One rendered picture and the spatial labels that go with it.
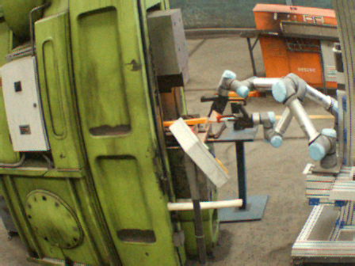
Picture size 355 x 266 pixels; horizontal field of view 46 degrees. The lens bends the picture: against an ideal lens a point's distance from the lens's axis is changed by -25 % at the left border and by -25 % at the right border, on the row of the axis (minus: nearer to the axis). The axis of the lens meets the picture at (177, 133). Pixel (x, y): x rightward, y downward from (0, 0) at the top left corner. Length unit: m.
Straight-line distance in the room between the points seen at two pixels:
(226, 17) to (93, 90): 8.02
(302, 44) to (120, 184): 4.03
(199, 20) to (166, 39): 7.98
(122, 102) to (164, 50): 0.38
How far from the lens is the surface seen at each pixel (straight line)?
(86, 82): 2.96
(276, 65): 6.71
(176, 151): 3.22
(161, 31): 2.97
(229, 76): 3.12
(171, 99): 3.52
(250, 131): 3.79
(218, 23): 10.87
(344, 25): 2.78
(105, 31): 2.85
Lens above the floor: 2.18
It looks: 22 degrees down
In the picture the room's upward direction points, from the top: 9 degrees counter-clockwise
